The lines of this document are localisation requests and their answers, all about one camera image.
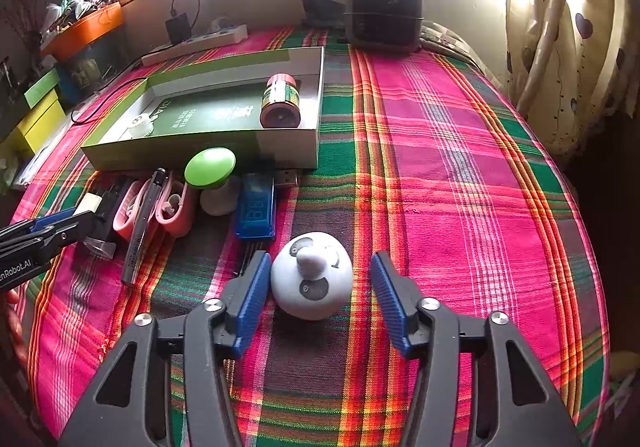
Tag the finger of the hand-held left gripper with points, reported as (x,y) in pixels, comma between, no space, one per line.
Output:
(47,219)
(70,229)

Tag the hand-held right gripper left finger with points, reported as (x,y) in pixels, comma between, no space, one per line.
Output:
(254,297)

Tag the black rectangular device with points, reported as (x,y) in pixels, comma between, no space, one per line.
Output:
(112,212)

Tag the pink ear hook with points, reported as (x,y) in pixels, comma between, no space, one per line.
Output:
(127,214)
(175,212)

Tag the grey space heater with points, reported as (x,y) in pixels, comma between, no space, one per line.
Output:
(384,9)

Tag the yellow box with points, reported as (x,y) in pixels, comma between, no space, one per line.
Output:
(37,124)

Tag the white tape roll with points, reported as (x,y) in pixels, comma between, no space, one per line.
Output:
(138,126)

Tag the green and white cardboard box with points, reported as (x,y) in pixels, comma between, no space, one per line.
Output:
(210,147)

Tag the blue usb tester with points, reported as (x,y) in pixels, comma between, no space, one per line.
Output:
(256,212)

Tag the white panda-face round gadget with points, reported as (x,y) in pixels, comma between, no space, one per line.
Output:
(310,297)

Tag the pile of plastic bags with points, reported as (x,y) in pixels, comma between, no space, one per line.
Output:
(75,7)

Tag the black power adapter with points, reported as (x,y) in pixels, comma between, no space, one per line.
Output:
(179,29)

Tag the white wall charger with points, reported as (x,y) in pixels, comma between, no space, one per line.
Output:
(91,203)

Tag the orange tray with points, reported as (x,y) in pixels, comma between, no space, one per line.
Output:
(85,32)

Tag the red jar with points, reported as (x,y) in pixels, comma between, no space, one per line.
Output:
(281,102)

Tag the white power strip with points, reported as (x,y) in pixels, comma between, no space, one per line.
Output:
(200,43)

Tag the plaid blanket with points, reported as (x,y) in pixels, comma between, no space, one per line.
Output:
(450,177)

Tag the green round disc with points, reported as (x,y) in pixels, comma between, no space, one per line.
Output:
(210,167)

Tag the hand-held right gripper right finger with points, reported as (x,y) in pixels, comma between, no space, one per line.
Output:
(387,299)

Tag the glass tank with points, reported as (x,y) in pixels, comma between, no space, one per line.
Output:
(92,64)

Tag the patterned curtain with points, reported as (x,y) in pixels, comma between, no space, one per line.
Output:
(565,52)

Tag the black and silver pen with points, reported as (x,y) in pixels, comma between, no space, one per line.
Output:
(142,227)

